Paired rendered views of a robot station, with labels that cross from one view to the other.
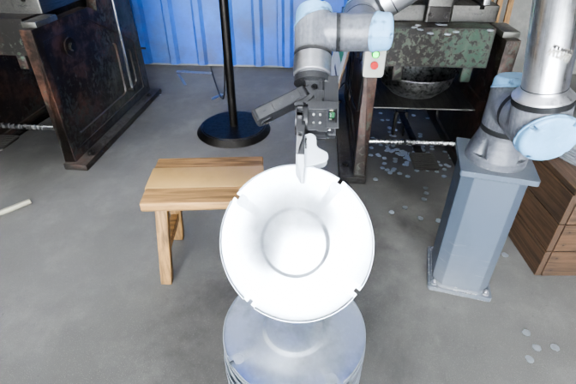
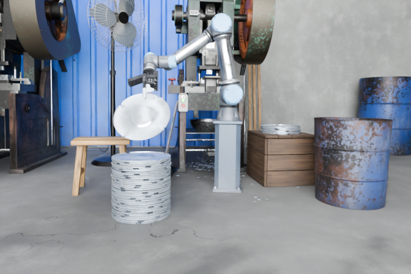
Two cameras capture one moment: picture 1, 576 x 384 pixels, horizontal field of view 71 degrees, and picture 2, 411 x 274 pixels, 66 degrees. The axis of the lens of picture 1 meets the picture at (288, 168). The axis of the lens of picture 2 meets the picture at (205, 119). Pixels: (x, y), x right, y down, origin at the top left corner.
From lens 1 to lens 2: 119 cm
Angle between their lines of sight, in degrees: 32
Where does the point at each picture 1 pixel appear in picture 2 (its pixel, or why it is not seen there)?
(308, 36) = (147, 60)
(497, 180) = (227, 123)
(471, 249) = (225, 162)
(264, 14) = not seen: hidden behind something
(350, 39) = (161, 61)
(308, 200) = (147, 103)
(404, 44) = (197, 99)
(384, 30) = (172, 59)
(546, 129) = (230, 89)
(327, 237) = (153, 112)
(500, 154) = (226, 113)
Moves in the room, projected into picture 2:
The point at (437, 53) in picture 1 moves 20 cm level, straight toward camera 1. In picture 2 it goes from (212, 104) to (208, 104)
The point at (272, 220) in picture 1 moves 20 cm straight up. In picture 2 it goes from (133, 109) to (133, 71)
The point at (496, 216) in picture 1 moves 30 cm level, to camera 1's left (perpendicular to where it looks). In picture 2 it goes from (232, 142) to (184, 142)
